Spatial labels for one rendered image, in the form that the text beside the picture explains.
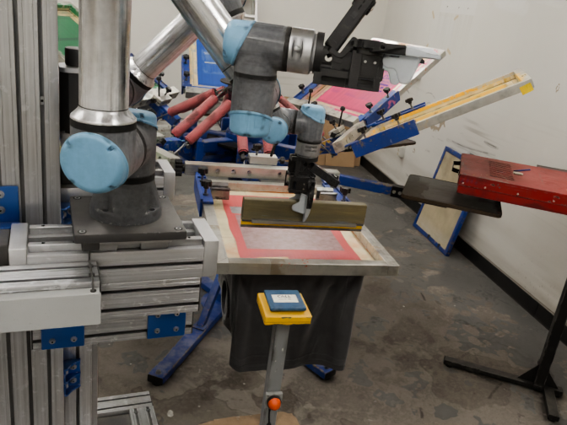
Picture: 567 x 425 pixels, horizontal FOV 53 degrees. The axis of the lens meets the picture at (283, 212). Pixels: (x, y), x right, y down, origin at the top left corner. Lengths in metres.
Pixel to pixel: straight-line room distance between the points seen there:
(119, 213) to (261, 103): 0.40
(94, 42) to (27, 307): 0.49
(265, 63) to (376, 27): 5.73
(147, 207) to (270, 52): 0.44
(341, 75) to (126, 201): 0.51
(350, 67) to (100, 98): 0.43
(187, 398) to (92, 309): 1.62
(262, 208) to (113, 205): 0.67
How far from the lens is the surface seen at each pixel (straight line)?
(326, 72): 0.99
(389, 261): 1.87
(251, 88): 0.98
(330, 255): 1.91
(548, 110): 4.10
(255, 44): 0.98
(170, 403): 2.72
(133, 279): 1.28
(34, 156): 1.37
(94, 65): 1.04
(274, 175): 2.49
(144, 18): 6.24
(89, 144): 1.04
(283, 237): 2.00
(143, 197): 1.22
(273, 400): 1.71
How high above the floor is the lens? 1.74
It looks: 20 degrees down
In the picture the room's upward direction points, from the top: 7 degrees clockwise
